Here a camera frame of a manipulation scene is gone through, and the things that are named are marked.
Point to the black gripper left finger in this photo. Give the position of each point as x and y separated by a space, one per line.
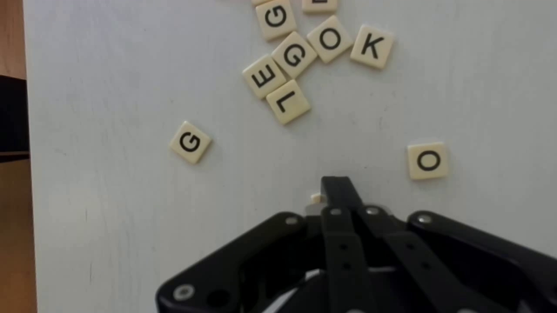
248 274

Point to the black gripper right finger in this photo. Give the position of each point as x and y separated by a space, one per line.
427 263

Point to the cream letter tile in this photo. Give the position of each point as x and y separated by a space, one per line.
315 199
319 6

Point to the cream tile letter O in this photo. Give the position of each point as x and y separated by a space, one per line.
329 39
427 161

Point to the cream tile letter G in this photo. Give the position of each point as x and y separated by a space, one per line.
295 55
275 18
190 143

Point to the cream tile letter L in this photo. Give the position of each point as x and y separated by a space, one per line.
288 103

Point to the cream tile letter E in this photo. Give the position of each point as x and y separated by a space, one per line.
263 76

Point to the cream tile letter K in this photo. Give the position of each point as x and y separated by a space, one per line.
373 46

